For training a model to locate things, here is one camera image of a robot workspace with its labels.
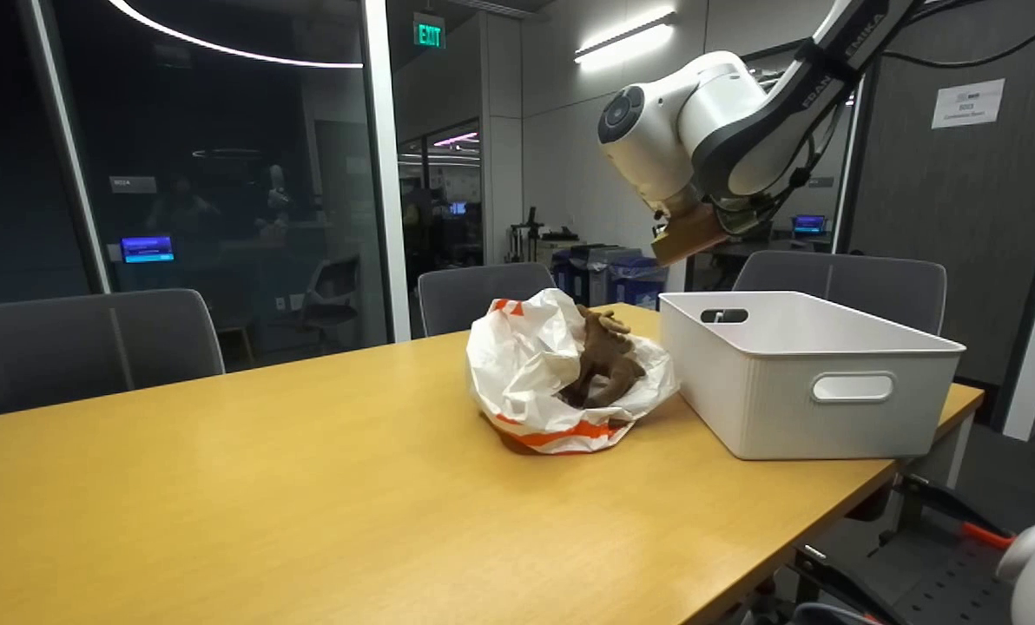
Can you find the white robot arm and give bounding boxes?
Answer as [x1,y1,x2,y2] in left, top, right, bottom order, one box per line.
[597,0,920,216]

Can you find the grey chair near window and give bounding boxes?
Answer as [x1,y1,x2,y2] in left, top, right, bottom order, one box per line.
[0,288,225,414]

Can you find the brown toy moose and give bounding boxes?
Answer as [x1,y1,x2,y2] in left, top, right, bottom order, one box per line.
[562,313,641,407]

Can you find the white orange plastic bag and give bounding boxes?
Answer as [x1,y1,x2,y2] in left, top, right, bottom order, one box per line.
[464,288,682,456]

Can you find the grey chair right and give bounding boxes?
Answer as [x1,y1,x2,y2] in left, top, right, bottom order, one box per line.
[418,263,551,337]

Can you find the grey chair left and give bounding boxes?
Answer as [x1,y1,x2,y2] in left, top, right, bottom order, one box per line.
[734,249,948,334]

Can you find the blue bin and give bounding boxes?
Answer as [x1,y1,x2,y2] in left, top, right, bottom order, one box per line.
[551,242,665,304]

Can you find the white paper sign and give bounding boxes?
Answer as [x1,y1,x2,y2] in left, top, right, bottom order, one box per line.
[931,81,1005,129]

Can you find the white plastic basket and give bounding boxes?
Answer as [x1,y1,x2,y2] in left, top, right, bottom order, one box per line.
[658,290,964,459]

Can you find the orange black tool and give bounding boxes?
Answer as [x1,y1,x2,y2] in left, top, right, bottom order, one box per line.
[899,476,1010,551]

